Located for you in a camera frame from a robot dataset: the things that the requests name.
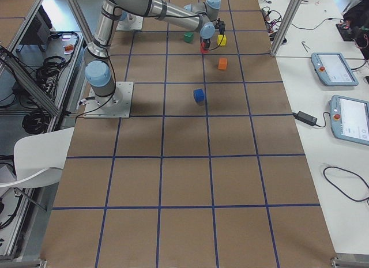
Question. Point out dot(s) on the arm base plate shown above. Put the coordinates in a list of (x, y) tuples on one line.
[(117, 107), (131, 23)]

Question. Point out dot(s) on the black power adapter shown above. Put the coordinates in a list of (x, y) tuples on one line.
[(305, 118)]

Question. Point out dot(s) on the blue wooden block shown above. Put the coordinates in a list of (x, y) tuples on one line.
[(199, 95)]

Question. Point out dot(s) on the green wooden block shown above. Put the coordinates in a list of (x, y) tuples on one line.
[(188, 37)]

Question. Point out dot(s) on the yellow wooden block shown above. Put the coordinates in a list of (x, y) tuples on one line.
[(221, 40)]

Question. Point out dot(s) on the red wooden block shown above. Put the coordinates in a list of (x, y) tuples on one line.
[(203, 50)]

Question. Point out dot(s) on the upper teach pendant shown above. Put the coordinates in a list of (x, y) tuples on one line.
[(332, 69)]

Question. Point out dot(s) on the lower teach pendant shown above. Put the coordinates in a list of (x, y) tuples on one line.
[(349, 119)]

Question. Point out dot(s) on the aluminium frame post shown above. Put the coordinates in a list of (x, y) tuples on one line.
[(283, 29)]

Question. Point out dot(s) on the teach pendant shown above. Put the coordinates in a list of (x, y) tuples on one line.
[(349, 119), (332, 69)]

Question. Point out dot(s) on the white chair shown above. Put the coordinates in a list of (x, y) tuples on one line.
[(39, 159)]

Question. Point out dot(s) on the orange wooden block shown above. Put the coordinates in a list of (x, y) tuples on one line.
[(222, 63)]

